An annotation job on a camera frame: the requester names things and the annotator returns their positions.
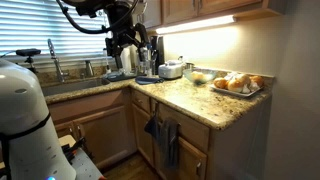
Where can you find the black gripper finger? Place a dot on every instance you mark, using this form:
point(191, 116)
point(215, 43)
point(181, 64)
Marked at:
point(118, 62)

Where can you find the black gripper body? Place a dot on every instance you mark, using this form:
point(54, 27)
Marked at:
point(121, 36)

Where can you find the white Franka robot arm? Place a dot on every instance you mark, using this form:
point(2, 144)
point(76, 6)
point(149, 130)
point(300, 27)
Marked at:
point(23, 110)

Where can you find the folded blue cloth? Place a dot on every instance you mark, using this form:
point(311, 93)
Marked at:
point(148, 80)

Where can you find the wooden sink cabinet door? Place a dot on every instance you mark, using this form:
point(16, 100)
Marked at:
point(105, 136)

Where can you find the under cabinet light strip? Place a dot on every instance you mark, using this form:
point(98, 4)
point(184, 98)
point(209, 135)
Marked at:
point(196, 24)

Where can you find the narrow wooden cabinet door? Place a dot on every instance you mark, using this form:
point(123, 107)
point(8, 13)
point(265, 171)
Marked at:
point(142, 138)

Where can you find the wooden cabinet door under towel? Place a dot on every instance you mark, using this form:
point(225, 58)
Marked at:
point(191, 163)

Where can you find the white dish brush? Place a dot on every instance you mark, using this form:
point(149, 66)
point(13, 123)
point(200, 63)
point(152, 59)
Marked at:
point(107, 61)

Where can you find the dark ribbed drying mat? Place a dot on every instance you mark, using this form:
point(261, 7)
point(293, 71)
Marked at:
point(116, 77)

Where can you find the metal soap dispenser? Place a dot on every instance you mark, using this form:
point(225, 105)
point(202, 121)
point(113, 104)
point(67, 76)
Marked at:
point(88, 68)

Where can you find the black coffee maker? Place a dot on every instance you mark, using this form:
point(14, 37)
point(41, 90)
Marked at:
point(159, 50)

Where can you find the small wooden drawer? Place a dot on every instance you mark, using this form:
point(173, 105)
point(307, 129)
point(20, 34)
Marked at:
point(141, 100)

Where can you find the stainless steel sink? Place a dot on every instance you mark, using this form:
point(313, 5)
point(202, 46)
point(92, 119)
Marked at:
point(73, 86)

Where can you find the black towel hook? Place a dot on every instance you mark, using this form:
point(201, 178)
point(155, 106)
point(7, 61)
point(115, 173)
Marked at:
point(155, 107)

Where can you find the chrome kitchen faucet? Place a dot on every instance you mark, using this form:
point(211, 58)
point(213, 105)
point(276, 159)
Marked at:
point(54, 56)

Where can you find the small metal pot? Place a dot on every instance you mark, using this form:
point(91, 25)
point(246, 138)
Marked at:
point(189, 65)

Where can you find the pale yellow fruit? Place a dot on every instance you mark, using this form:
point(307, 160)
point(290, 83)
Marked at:
point(197, 76)

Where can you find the white window blinds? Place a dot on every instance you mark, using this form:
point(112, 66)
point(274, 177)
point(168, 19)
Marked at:
point(33, 23)

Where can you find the clear glass fruit bowl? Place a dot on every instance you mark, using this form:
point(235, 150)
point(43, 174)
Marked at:
point(210, 77)

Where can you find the grey hanging towel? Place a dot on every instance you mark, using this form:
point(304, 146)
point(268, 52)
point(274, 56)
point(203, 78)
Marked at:
point(170, 140)

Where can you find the wooden upper cabinets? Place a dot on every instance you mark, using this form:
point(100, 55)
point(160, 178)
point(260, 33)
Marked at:
point(213, 8)

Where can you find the wide wooden drawer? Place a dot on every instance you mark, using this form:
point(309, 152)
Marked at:
point(190, 126)

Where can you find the golden bread roll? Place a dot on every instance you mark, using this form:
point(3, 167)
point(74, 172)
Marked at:
point(220, 82)
point(257, 80)
point(243, 78)
point(235, 86)

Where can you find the grey robot mounting table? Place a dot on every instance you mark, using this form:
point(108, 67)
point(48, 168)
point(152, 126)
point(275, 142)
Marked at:
point(85, 166)

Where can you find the white rectangular plate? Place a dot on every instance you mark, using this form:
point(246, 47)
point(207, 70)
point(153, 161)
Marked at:
point(233, 92)

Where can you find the black camera on tripod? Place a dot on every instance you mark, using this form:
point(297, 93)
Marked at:
point(28, 52)

